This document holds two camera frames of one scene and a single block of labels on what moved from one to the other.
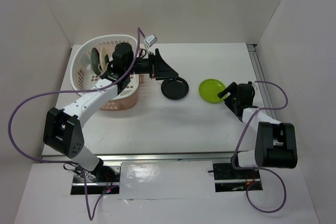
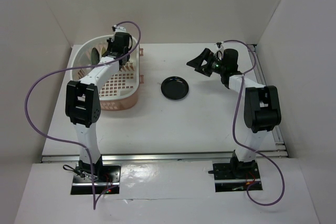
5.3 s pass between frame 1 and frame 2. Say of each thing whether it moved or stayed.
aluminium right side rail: stayed
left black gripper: moved
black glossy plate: stayed
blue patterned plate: stayed
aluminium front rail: stayed
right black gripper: moved
